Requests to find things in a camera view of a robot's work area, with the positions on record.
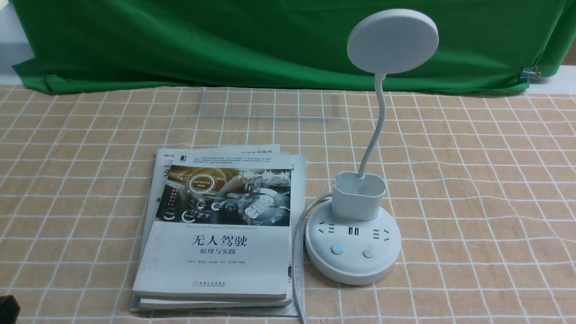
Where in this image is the blue binder clip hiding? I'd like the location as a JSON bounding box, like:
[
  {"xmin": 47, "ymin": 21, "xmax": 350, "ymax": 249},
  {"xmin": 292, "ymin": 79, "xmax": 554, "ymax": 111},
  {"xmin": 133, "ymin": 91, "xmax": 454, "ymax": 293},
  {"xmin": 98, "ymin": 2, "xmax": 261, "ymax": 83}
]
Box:
[{"xmin": 518, "ymin": 66, "xmax": 541, "ymax": 83}]

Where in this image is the white desk lamp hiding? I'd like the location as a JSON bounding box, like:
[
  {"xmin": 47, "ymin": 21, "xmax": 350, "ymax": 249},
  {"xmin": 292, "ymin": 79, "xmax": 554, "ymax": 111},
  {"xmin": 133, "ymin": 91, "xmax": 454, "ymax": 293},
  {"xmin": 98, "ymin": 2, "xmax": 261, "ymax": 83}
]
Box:
[{"xmin": 304, "ymin": 9, "xmax": 439, "ymax": 286}]

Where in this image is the green backdrop cloth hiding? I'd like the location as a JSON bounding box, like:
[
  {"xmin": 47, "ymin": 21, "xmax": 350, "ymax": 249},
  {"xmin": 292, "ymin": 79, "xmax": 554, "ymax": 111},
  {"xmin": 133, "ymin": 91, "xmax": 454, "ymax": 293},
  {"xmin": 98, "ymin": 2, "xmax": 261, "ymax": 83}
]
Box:
[{"xmin": 12, "ymin": 0, "xmax": 575, "ymax": 95}]

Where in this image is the white power cable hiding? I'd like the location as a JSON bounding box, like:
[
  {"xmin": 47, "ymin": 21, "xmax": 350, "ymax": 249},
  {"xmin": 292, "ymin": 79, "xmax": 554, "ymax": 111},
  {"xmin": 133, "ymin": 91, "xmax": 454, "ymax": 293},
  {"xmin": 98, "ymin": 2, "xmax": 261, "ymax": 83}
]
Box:
[{"xmin": 292, "ymin": 193, "xmax": 334, "ymax": 324}]

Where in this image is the orange checkered tablecloth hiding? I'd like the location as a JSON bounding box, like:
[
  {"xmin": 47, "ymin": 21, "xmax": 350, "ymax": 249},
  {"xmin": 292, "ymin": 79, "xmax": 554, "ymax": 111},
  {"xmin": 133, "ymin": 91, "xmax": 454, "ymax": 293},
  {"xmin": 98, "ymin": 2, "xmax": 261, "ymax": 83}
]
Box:
[{"xmin": 0, "ymin": 85, "xmax": 576, "ymax": 324}]

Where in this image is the bottom book in stack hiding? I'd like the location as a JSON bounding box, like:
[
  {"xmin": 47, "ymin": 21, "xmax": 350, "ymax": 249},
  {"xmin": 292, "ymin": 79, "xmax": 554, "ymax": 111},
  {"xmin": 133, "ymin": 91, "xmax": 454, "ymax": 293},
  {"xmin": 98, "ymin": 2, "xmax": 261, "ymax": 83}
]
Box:
[{"xmin": 130, "ymin": 144, "xmax": 306, "ymax": 317}]

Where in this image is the top self-driving book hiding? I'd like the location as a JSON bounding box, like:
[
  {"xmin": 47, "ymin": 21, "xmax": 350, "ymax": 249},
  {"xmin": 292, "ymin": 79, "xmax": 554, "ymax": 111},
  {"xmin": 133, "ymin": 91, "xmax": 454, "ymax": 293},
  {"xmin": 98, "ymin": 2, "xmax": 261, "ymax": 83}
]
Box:
[{"xmin": 132, "ymin": 153, "xmax": 293, "ymax": 300}]

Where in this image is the black object at corner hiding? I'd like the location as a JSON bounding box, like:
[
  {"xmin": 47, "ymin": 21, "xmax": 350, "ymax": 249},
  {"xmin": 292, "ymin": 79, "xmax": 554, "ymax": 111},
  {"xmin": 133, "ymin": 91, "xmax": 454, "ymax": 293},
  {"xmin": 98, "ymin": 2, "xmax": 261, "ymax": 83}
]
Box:
[{"xmin": 0, "ymin": 295, "xmax": 21, "ymax": 324}]

